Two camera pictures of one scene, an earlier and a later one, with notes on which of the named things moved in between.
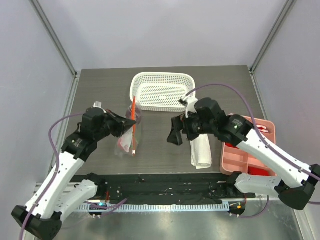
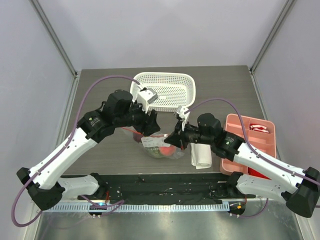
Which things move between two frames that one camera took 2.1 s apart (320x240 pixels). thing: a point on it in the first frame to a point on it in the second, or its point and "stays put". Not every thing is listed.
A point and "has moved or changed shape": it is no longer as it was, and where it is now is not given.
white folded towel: [201, 155] stays put
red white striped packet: [262, 128] stays put
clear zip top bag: [128, 143] to [154, 145]
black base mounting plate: [206, 188] stays put
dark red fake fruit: [128, 113] has moved or changed shape
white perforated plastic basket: [161, 91] stays put
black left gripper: [121, 127] to [147, 126]
